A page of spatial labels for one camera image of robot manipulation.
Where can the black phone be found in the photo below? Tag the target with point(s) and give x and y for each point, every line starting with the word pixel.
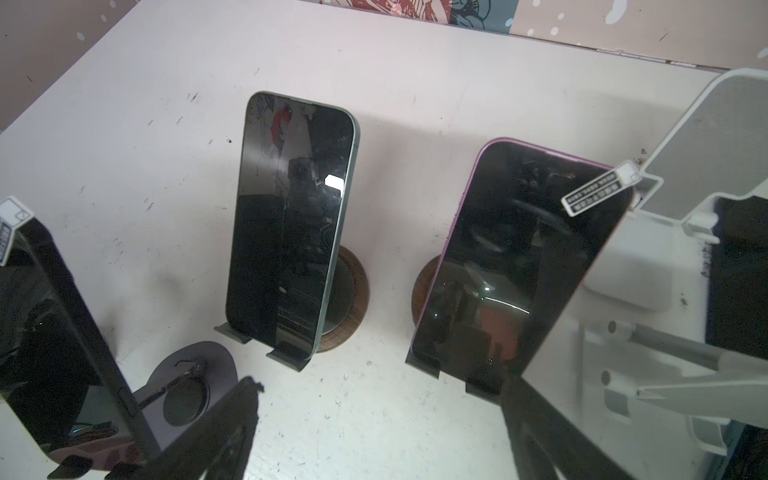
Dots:
pixel 737 291
pixel 58 375

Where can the round wooden stand right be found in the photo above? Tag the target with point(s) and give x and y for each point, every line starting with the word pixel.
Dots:
pixel 449 337

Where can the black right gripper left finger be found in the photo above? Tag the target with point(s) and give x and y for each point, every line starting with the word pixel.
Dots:
pixel 218 445

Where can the white folding phone stand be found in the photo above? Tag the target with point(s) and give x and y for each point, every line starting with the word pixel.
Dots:
pixel 645 387

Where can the grey round phone stand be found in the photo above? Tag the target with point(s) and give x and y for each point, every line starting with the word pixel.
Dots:
pixel 174 396

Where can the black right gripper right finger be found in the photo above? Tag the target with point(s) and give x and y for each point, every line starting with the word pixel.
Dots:
pixel 544 443

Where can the purple phone on wooden stand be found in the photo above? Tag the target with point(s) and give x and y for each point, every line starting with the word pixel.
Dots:
pixel 514 247

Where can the green-edged phone on wooden stand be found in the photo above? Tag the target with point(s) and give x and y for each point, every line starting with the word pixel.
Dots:
pixel 296 168

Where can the white phone stand rear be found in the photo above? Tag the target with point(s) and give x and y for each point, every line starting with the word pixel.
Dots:
pixel 718 149

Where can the round wooden stand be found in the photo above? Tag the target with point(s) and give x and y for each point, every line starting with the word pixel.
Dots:
pixel 345 300
pixel 449 337

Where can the round wooden stand left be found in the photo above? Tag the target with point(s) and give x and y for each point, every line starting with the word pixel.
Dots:
pixel 345 300

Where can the black phone on grey stand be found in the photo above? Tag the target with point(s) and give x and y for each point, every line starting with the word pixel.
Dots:
pixel 58 375

